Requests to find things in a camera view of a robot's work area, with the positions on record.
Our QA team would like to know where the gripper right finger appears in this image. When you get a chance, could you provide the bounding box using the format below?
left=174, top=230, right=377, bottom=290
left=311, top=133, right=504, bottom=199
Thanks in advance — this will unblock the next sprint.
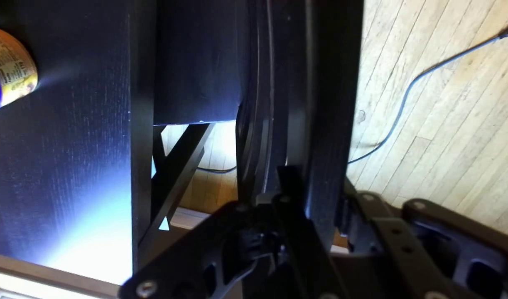
left=336, top=178, right=508, bottom=299

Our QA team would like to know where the yellow labelled can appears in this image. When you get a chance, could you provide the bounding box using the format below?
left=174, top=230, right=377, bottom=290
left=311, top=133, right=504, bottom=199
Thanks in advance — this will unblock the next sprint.
left=0, top=27, right=39, bottom=116

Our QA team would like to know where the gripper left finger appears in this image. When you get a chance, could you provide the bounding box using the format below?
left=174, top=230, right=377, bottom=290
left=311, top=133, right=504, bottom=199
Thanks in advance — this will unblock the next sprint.
left=119, top=165, right=346, bottom=299

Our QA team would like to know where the black cable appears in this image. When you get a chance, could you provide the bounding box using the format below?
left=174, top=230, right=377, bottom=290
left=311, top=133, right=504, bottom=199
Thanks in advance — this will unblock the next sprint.
left=197, top=20, right=508, bottom=173

